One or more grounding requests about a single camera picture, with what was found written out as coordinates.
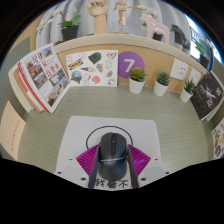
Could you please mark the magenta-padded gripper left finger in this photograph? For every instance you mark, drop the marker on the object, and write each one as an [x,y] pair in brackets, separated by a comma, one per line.
[71,170]

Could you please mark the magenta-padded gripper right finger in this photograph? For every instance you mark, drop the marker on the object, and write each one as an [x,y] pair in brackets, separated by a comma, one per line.
[153,168]

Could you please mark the dark grey computer mouse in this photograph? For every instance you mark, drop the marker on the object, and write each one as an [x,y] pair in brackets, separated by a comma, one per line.
[112,156]

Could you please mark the white printed mouse pad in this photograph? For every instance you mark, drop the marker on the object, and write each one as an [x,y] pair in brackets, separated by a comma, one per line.
[80,133]

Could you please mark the colourful sticker card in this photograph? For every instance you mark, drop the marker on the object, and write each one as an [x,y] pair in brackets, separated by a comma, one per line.
[219,140]

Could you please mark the small succulent in white pot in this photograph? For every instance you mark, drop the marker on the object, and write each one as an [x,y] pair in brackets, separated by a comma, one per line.
[185,96]
[161,89]
[136,86]

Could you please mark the black cover book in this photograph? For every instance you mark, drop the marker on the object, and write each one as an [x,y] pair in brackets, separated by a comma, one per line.
[208,95]

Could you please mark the tan book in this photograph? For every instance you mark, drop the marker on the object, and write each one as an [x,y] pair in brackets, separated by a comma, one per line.
[23,91]

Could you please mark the red-spine book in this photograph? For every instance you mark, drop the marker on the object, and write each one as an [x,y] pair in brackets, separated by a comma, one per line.
[28,86]

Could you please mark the white photo-cover book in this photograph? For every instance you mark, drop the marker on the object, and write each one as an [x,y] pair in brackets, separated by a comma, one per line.
[46,75]

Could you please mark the thick white book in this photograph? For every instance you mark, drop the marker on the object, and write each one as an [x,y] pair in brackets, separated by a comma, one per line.
[15,86]

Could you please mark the white sticker sheet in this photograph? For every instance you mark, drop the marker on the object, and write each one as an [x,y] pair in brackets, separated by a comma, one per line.
[91,68]

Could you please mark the purple round number sign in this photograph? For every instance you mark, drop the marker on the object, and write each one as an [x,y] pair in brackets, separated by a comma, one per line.
[128,63]

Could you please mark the wooden desk back shelf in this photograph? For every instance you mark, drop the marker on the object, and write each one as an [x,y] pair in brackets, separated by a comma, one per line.
[156,56]

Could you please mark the grey-green desk partition panel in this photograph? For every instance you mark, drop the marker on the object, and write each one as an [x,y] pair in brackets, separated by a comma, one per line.
[13,66]

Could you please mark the black wooden horse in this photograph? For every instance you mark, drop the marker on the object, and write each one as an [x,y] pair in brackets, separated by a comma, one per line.
[180,36]

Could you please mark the pink wooden horse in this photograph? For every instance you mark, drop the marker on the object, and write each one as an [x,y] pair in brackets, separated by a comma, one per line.
[153,28]

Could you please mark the wooden hand model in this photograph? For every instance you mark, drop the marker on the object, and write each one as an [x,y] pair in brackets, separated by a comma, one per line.
[99,16]

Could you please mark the white wall socket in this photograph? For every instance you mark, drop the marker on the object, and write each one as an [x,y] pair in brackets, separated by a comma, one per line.
[195,76]
[179,69]

